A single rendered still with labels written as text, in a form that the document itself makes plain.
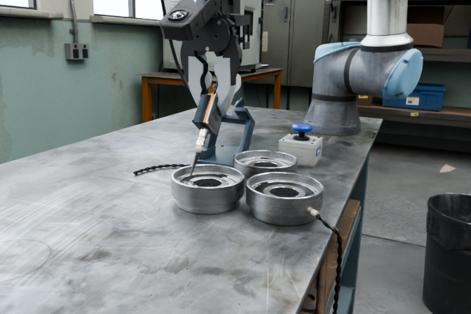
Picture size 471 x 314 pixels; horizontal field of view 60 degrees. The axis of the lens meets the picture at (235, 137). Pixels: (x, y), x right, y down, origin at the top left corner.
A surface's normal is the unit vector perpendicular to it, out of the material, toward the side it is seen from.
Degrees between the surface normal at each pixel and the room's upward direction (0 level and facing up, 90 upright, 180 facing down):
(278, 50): 90
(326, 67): 88
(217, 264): 0
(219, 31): 93
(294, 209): 90
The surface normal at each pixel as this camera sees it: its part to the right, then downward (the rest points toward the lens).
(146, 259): 0.03, -0.97
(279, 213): -0.22, 0.22
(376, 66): -0.58, 0.33
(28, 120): 0.92, 0.11
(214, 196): 0.22, 0.23
